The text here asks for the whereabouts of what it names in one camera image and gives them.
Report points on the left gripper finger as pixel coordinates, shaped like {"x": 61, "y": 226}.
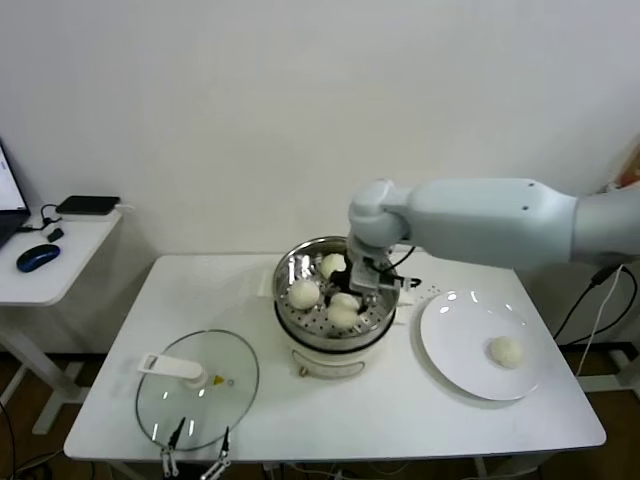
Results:
{"x": 226, "y": 442}
{"x": 176, "y": 435}

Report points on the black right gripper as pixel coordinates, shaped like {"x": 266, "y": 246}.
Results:
{"x": 342, "y": 285}

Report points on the white steamed baozi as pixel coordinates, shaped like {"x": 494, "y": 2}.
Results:
{"x": 506, "y": 352}
{"x": 304, "y": 294}
{"x": 331, "y": 264}
{"x": 342, "y": 314}

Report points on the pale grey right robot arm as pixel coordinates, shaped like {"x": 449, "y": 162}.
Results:
{"x": 475, "y": 220}

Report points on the perforated stainless steel steamer basket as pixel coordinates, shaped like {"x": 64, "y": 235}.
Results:
{"x": 300, "y": 320}

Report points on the white electric cooker pot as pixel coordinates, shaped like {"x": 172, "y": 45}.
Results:
{"x": 325, "y": 365}

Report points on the white round plate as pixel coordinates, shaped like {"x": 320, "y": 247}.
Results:
{"x": 460, "y": 325}

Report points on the white side desk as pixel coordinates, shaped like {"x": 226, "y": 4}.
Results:
{"x": 50, "y": 285}

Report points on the blue black computer mouse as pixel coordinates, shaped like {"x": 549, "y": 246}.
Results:
{"x": 37, "y": 258}

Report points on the small black usb dongle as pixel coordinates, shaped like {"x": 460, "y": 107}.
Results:
{"x": 54, "y": 234}

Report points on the black flat external drive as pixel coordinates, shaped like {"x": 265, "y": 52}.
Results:
{"x": 87, "y": 205}

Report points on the black laptop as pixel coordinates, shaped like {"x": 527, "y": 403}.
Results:
{"x": 9, "y": 192}

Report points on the orange packaged item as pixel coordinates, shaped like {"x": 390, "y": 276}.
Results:
{"x": 634, "y": 172}

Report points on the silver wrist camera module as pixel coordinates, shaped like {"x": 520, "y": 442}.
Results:
{"x": 365, "y": 277}

